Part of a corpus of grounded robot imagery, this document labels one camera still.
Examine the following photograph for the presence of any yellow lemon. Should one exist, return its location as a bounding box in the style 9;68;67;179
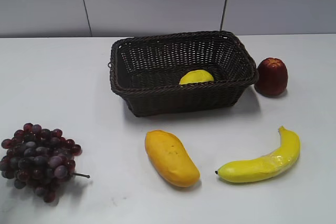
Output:
179;70;214;85

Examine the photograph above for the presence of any black woven basket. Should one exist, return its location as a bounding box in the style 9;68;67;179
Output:
109;31;258;117

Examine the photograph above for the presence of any orange yellow mango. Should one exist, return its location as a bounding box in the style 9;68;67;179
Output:
145;130;200;188

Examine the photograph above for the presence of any red apple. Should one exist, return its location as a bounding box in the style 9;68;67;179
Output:
255;58;288;96

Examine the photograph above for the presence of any yellow banana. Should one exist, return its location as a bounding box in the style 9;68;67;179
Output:
215;126;301;183

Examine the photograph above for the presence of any purple grape bunch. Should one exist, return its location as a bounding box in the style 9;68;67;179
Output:
1;123;90;204

